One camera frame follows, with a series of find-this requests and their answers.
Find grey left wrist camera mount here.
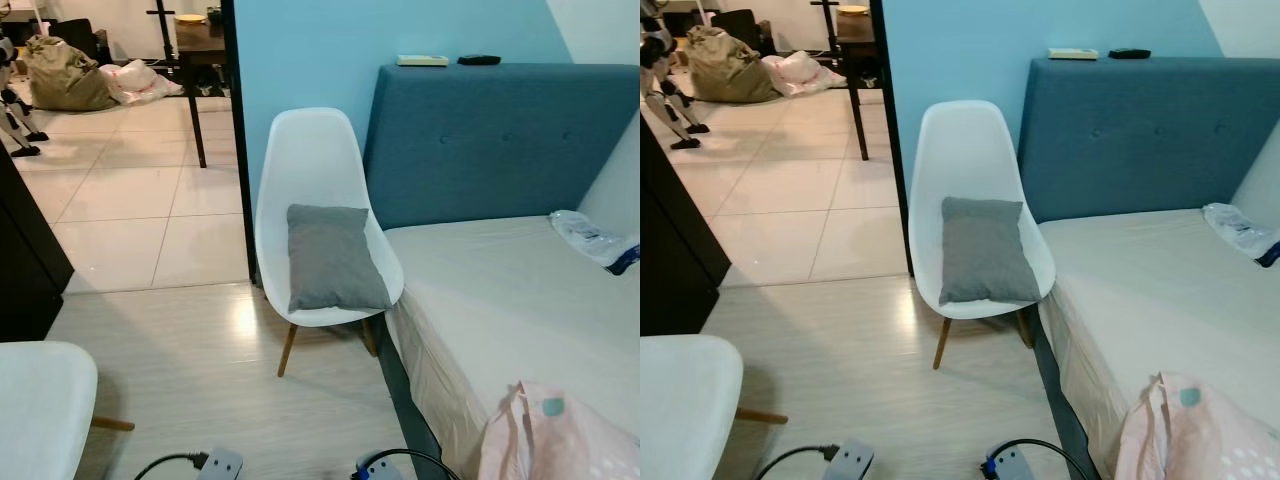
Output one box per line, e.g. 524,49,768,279
197,447,245,480
822,438,875,480

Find olive bean bag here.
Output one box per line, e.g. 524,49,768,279
22,36,119,112
683,26,784,104

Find white plastic-wrapped mattress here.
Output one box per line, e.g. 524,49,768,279
383,213,641,476
1037,208,1280,461

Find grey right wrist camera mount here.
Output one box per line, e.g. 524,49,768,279
985,447,1036,480
357,452,406,480

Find silver humanoid robot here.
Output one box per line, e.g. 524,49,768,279
0,25,49,158
640,0,711,151

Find pink bedding bundle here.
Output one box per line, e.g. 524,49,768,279
98,59,185,106
762,50,849,98

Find black armchair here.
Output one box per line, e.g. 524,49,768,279
45,18,111,61
712,10,776,56

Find pink patterned pillow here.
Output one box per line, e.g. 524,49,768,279
1113,372,1280,480
478,381,641,480

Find dark blue bed frame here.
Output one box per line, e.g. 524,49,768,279
1030,310,1106,480
375,315,446,480

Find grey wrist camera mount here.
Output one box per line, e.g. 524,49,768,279
822,438,875,480
197,447,245,480
985,447,1036,480
357,452,406,480

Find clear crumpled plastic bag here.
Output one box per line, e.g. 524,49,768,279
548,210,641,276
1202,203,1280,268

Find blue upholstered headboard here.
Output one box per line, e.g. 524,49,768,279
1016,57,1280,224
363,63,641,231

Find black cabinet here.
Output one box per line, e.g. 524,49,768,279
0,145,75,343
640,115,732,337

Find dark wooden table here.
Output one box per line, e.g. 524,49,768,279
148,0,233,169
812,0,881,161

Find grey fabric pillow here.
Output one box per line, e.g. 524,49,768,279
286,204,393,313
938,196,1043,306

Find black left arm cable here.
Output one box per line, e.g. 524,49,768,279
135,452,209,480
755,445,839,480

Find black door frame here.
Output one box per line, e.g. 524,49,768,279
868,0,916,276
220,0,259,286

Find white plastic chair wooden legs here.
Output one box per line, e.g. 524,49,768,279
0,341,136,480
908,100,1057,371
640,334,789,480
254,107,406,379

